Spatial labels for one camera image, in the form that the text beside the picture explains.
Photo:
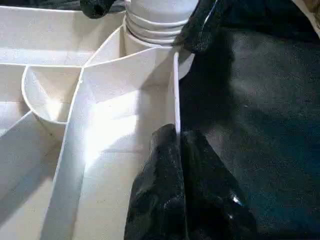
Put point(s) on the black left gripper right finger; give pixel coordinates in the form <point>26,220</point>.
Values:
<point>215,205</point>

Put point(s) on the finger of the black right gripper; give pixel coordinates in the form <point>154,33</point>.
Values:
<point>202,25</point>
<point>100,7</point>

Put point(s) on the white plastic table top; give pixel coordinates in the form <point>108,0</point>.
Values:
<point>50,100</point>

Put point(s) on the black work surface mat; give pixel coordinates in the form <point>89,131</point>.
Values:
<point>270,125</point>

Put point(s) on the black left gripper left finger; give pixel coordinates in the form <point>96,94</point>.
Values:
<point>157,195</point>

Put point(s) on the white plastic table leg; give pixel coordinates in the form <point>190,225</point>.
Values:
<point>157,20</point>

